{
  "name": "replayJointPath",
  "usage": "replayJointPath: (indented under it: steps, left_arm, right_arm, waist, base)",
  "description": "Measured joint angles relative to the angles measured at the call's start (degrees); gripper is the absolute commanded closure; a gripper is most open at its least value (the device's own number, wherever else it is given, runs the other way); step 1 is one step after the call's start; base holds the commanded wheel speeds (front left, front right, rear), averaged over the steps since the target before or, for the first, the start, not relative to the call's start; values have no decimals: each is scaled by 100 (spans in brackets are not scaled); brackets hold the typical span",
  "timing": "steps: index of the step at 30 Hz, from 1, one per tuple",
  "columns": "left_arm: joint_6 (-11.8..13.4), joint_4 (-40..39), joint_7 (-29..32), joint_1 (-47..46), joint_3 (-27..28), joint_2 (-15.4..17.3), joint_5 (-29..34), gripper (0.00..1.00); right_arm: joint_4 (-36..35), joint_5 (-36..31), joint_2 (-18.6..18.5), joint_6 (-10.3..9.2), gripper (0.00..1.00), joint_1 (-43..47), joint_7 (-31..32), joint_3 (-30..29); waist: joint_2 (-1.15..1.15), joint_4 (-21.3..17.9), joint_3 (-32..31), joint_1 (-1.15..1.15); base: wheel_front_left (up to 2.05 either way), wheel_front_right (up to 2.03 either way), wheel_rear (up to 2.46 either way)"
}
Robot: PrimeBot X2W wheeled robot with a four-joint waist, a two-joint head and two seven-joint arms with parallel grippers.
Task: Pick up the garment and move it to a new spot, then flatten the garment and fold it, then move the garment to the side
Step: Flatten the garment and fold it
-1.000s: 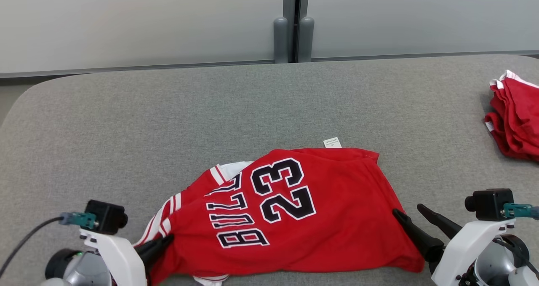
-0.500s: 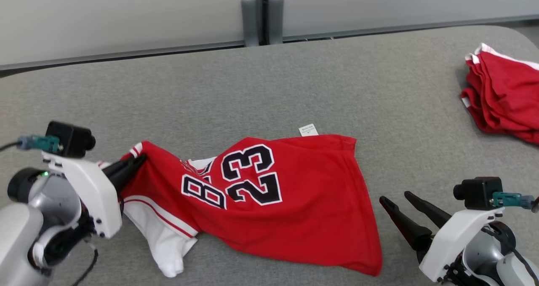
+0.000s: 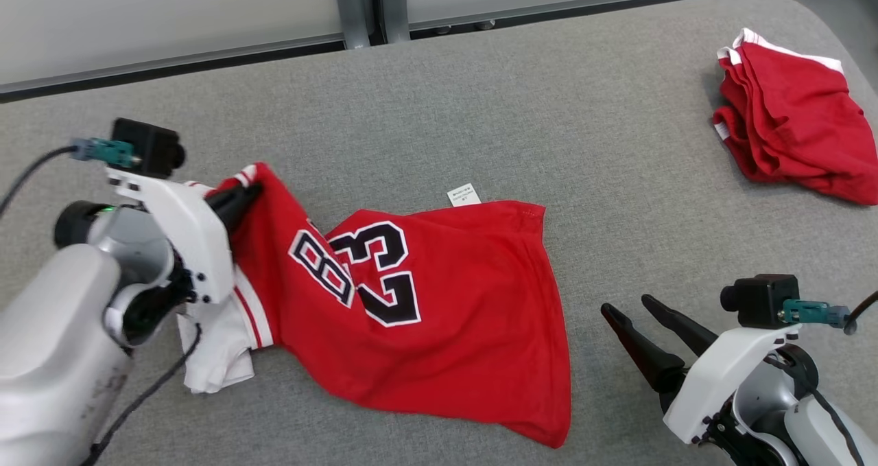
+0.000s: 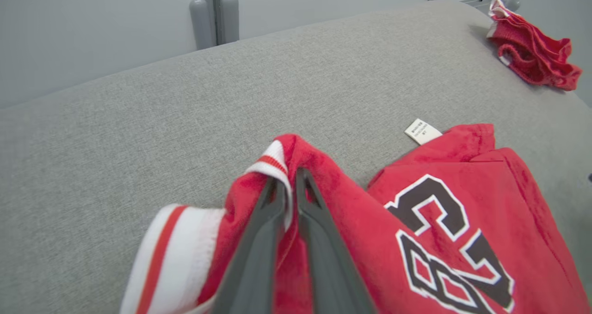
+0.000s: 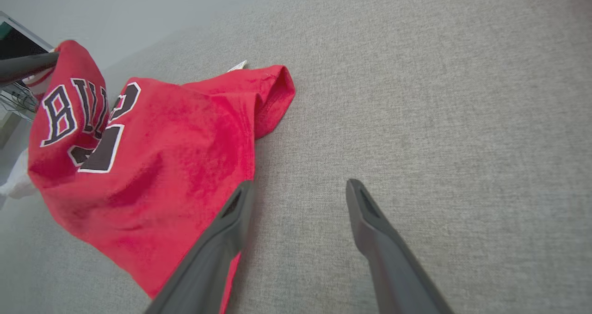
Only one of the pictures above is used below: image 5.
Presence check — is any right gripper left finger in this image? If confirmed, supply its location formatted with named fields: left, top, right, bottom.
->
left=145, top=180, right=255, bottom=314

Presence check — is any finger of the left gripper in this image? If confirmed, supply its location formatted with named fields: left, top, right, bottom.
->
left=0, top=51, right=61, bottom=87

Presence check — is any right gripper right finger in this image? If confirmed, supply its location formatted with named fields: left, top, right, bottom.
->
left=346, top=179, right=455, bottom=314

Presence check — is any large red Bulls jersey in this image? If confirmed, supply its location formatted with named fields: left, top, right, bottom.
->
left=0, top=40, right=296, bottom=314

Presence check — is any dark monitor screen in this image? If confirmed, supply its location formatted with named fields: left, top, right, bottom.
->
left=0, top=11, right=55, bottom=60

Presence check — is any black cable bundle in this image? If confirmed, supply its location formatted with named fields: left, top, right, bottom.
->
left=0, top=82, right=40, bottom=120

